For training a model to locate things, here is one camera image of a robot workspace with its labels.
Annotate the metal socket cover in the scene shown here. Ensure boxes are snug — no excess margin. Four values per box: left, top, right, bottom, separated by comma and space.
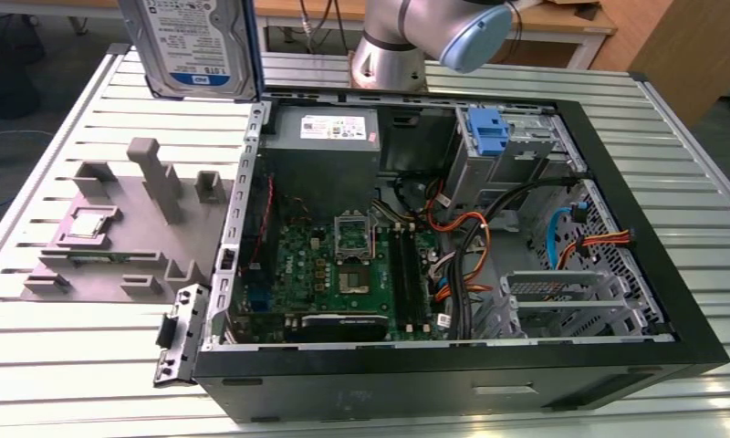
332, 212, 379, 266

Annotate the black RAM slot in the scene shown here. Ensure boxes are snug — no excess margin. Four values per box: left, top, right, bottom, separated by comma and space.
405, 222, 435, 333
388, 222, 419, 333

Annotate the grey power supply unit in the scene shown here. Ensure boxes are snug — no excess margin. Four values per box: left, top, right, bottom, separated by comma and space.
260, 107, 384, 218

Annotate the wooden desk white frame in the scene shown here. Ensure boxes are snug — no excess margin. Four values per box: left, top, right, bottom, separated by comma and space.
51, 0, 620, 69

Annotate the green motherboard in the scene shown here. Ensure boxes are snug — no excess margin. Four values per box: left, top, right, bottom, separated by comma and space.
229, 210, 453, 344

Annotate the grey hinged card bracket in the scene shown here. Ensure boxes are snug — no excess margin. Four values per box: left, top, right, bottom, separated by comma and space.
152, 281, 213, 390

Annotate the green RAM stick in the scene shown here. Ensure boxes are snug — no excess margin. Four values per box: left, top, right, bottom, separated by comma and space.
65, 253, 140, 266

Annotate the blue plastic drive latch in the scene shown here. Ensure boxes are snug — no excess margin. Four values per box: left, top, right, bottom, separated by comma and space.
468, 107, 512, 157

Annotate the orange power wire black plug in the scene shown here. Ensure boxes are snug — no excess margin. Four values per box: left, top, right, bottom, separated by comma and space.
556, 229, 640, 271

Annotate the black open PC case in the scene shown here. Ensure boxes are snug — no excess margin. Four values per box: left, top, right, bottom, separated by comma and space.
191, 83, 730, 423

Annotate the thin locking lever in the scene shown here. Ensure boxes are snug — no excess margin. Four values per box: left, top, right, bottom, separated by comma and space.
367, 214, 380, 266

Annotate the grey parts rack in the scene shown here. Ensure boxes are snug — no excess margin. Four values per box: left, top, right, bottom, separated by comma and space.
21, 136, 240, 305

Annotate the blue data wire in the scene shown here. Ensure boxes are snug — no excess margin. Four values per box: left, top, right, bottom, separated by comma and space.
545, 203, 591, 271

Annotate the metal optical drive cage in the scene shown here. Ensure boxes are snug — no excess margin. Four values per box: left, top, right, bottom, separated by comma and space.
448, 105, 580, 214

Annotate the light grey floor cable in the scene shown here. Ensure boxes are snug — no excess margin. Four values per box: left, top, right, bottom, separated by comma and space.
0, 129, 57, 143

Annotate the hard disk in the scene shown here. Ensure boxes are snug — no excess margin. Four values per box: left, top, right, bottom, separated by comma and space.
117, 0, 264, 103

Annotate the black cable bundle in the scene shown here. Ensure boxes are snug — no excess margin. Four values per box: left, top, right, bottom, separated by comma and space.
448, 175, 592, 341

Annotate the thin red wire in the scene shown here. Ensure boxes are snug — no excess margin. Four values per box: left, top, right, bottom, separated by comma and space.
241, 174, 276, 276

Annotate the square brown base plate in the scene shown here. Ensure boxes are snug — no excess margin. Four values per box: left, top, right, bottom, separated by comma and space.
344, 48, 432, 93

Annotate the silver CPU chip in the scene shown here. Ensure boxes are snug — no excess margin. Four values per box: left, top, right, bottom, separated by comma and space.
72, 214, 109, 239

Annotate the black office chair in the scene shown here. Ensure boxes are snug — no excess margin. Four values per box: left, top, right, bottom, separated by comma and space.
0, 13, 48, 120

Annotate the black graphics card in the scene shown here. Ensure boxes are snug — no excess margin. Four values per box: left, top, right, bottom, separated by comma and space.
283, 312, 389, 344

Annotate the metal disk bay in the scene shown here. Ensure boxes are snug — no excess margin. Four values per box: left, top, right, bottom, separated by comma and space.
472, 268, 675, 341

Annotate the orange red wire bundle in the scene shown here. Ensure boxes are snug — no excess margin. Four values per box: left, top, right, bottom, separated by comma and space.
427, 210, 496, 303

